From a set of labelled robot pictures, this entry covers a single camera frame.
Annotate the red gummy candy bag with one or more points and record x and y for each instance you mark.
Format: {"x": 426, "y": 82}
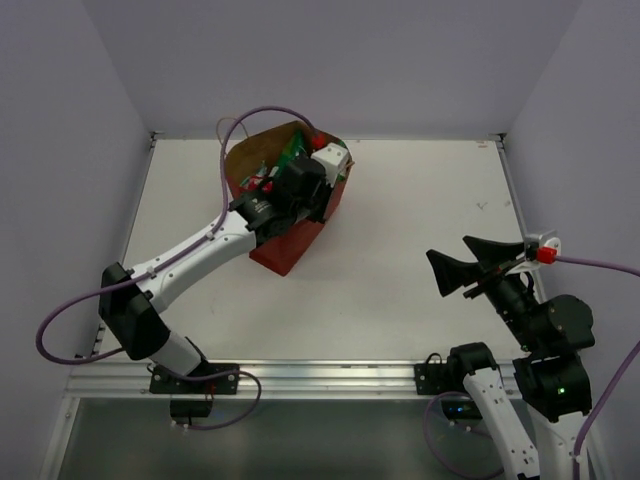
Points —
{"x": 252, "y": 181}

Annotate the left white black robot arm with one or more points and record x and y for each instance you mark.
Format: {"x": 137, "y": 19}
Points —
{"x": 134, "y": 299}

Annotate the right black controller box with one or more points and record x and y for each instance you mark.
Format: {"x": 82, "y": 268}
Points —
{"x": 459, "y": 410}

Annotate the right black base bracket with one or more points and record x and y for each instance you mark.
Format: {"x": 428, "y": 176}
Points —
{"x": 432, "y": 376}

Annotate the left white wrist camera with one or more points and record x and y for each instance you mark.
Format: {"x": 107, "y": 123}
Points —
{"x": 334, "y": 158}

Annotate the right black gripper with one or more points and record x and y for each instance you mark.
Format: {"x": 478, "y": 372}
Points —
{"x": 451, "y": 273}

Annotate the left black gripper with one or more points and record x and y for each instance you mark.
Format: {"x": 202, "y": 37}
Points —
{"x": 310, "y": 187}

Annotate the aluminium mounting rail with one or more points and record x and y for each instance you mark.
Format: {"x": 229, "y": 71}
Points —
{"x": 324, "y": 380}

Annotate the red brown paper bag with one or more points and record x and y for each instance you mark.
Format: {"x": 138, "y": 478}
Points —
{"x": 281, "y": 240}

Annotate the black base bracket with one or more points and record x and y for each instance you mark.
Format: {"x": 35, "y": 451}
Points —
{"x": 208, "y": 378}
{"x": 432, "y": 376}

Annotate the left black controller box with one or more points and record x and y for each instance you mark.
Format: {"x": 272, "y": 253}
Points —
{"x": 186, "y": 411}

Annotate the dark green chips bag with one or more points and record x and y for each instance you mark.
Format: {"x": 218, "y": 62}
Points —
{"x": 294, "y": 147}

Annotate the black controller box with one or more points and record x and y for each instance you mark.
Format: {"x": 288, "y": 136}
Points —
{"x": 459, "y": 410}
{"x": 186, "y": 411}

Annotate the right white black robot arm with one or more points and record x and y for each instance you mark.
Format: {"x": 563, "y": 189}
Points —
{"x": 550, "y": 376}

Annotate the left black base bracket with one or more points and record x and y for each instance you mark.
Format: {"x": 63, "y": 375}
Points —
{"x": 208, "y": 378}

